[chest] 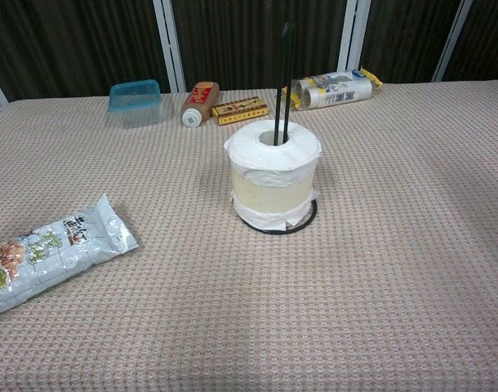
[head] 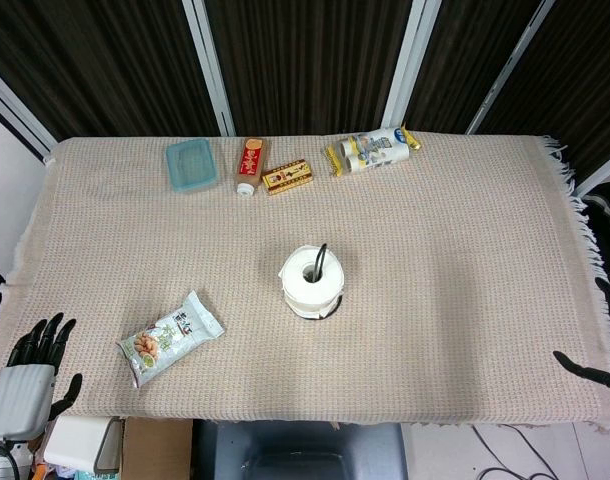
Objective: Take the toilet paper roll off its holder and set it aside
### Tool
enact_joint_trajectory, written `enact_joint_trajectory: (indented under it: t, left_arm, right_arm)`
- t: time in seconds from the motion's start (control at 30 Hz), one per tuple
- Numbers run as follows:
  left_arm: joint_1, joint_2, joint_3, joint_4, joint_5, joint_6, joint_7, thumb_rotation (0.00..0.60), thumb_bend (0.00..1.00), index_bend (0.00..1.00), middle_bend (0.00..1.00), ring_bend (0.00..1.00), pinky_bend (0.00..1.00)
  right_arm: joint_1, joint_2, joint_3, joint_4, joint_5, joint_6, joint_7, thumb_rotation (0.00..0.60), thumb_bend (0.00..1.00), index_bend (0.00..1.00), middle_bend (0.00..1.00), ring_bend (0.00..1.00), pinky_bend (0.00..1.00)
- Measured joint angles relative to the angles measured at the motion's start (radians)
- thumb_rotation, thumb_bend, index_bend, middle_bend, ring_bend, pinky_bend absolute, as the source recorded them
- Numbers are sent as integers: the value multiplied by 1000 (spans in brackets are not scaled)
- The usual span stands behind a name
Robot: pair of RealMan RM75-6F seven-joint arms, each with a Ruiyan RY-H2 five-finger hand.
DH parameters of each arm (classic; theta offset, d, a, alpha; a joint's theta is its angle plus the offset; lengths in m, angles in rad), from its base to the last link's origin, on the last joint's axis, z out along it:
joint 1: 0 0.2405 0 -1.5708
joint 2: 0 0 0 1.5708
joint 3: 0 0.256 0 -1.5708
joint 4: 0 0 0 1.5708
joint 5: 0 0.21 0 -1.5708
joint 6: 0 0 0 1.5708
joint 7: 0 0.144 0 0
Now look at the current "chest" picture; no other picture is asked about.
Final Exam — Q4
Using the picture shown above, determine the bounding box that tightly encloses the white paper towel roll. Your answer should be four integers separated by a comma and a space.
223, 118, 323, 232

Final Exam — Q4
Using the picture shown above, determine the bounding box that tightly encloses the beige woven tablecloth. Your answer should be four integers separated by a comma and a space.
0, 79, 498, 392

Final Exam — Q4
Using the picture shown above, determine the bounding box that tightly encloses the black wire roll holder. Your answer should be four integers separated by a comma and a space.
238, 20, 318, 236

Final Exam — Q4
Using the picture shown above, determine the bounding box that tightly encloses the yellow and red box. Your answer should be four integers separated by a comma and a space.
211, 96, 269, 127

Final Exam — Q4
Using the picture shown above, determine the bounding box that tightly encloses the brown bottle red label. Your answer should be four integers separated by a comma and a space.
180, 80, 220, 128

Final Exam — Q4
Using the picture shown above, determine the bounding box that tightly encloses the clear container blue lid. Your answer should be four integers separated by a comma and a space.
108, 79, 164, 128

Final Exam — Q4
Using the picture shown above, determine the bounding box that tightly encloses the silver peanut snack bag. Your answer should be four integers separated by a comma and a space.
0, 194, 140, 319

